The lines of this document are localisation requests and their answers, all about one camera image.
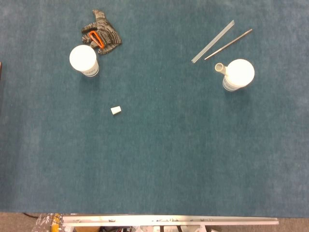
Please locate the yellow object under table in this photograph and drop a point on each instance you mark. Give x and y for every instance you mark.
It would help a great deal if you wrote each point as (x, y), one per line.
(56, 223)

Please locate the white paper cup blue print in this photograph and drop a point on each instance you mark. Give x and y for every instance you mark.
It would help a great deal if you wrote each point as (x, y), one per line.
(83, 58)
(240, 72)

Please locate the teal felt table cloth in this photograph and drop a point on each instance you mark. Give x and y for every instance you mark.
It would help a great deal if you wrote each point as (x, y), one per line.
(154, 145)

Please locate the thin dark metal rod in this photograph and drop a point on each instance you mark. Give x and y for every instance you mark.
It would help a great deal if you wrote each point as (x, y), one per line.
(228, 44)

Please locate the transparent glass test tube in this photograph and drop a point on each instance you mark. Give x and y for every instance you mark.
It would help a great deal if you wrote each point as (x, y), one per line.
(224, 70)

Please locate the orange red plastic clip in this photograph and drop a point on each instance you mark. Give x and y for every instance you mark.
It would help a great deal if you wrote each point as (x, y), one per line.
(101, 45)

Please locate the crumpled clear plastic wrap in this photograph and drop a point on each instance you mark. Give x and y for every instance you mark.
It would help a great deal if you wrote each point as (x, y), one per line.
(41, 223)

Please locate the aluminium frame rail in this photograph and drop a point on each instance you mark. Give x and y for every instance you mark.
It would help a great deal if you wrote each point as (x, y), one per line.
(169, 221)

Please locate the small white stopper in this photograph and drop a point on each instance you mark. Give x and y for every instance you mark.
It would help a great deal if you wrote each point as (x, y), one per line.
(116, 110)

